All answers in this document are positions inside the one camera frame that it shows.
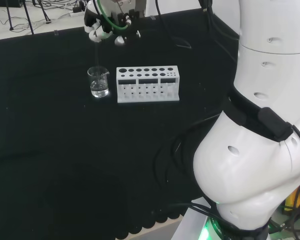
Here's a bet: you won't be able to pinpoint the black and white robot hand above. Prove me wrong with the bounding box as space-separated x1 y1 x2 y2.
83 0 146 47

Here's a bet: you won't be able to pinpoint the clear glass rod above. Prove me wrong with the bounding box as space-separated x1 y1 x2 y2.
95 39 101 87

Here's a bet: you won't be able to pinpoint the white test tube rack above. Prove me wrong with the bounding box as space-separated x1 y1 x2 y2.
115 65 181 104

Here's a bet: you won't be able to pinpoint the clear glass beaker with water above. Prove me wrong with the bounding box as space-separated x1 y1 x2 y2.
87 65 111 99

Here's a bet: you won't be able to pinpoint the black tripod leg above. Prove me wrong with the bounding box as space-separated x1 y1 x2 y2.
39 0 51 25
5 0 15 32
21 0 35 36

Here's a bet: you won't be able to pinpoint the black box on floor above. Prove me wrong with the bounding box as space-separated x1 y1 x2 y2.
0 0 24 8

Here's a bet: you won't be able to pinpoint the black bench cloth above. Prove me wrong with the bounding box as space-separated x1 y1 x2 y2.
0 7 241 240

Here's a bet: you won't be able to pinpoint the yellow stop button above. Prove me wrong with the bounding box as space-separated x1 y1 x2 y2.
283 178 300 216

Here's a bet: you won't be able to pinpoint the green cable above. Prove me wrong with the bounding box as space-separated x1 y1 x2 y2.
93 0 131 33

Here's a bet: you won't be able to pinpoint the thin black looping cable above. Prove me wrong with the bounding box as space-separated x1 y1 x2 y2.
155 0 193 50

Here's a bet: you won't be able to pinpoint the thick black arm cables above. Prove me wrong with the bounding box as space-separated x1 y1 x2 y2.
198 0 241 65

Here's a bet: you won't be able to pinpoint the black cable bundle at base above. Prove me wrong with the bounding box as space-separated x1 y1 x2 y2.
151 111 231 227

